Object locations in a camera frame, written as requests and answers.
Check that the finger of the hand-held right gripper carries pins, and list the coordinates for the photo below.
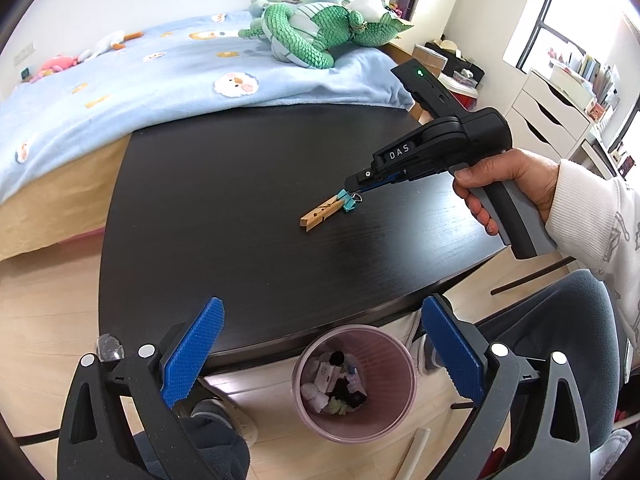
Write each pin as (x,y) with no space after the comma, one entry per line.
(361,179)

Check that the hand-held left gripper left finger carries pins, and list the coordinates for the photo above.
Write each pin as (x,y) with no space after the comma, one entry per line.
(192,355)

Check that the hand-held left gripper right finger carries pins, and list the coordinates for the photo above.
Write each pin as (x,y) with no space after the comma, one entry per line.
(452,355)

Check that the teal binder clip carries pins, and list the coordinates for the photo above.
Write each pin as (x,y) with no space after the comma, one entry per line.
(342,197)

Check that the pink trash bin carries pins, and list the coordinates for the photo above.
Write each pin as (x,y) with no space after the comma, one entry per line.
(400,360)

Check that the wooden clothespin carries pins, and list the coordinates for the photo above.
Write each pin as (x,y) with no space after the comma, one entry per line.
(317,216)

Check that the white socks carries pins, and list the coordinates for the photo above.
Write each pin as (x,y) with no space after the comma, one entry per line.
(314,394)

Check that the person's right forearm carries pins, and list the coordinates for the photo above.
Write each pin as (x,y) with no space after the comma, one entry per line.
(600,230)

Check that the person's right hand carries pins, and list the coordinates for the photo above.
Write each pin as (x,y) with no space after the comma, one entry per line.
(525,172)

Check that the red storage box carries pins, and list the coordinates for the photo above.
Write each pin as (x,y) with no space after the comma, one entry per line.
(467,100)

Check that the black storage box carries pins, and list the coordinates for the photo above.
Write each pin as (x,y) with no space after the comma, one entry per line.
(450,67)

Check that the clear plastic knob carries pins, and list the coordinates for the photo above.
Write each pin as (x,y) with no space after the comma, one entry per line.
(110,347)

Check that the white slipper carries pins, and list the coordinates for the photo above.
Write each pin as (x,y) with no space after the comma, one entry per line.
(612,452)
(245,425)

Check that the person's left leg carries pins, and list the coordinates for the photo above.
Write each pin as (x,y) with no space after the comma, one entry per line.
(215,440)

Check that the person's leg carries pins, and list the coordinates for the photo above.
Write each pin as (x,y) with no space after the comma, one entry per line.
(560,320)
(215,440)

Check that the white drawer cabinet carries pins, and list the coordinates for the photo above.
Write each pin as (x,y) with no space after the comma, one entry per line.
(540,110)

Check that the black metal rod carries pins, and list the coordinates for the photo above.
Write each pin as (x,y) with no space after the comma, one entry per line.
(530,276)

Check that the person's right leg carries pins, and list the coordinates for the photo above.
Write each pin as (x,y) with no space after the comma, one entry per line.
(560,320)

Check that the dark purple box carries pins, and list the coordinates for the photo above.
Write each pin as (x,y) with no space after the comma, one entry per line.
(406,6)

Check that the green dragon plush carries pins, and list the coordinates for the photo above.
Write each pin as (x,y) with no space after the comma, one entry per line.
(300,35)

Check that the row of books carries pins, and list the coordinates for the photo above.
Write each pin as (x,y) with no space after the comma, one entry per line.
(590,67)

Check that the window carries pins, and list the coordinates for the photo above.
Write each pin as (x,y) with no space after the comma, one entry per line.
(590,10)

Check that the beige bed base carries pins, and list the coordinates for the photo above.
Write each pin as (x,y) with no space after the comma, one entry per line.
(50,200)

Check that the light blue printed blanket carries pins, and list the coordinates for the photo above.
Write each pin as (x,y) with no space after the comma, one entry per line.
(150,90)

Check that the white goose plush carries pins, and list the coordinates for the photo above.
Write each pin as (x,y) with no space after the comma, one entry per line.
(105,45)

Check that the pink plush toy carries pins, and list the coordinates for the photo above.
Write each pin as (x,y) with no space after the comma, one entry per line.
(55,64)

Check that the white wall socket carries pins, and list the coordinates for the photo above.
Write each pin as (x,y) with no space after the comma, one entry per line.
(23,52)

